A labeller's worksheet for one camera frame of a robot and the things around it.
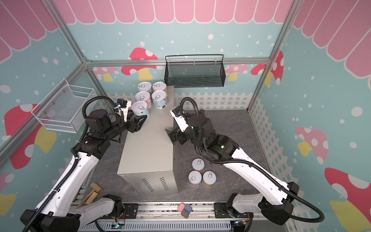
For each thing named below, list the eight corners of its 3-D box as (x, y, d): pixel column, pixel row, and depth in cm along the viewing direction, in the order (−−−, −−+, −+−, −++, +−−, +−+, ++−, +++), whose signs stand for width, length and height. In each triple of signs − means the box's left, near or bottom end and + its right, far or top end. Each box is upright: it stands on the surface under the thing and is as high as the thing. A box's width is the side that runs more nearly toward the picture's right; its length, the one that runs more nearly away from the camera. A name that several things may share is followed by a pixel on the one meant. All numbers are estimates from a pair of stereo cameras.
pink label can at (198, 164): (195, 174, 89) (195, 170, 84) (190, 165, 92) (190, 161, 87) (205, 169, 91) (205, 165, 86) (200, 160, 94) (200, 156, 89)
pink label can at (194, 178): (188, 187, 84) (188, 183, 79) (188, 174, 89) (188, 170, 84) (201, 187, 84) (202, 183, 79) (201, 174, 89) (201, 170, 84)
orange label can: (202, 187, 84) (203, 184, 79) (201, 174, 89) (202, 170, 84) (215, 187, 84) (217, 184, 79) (214, 174, 89) (215, 170, 84)
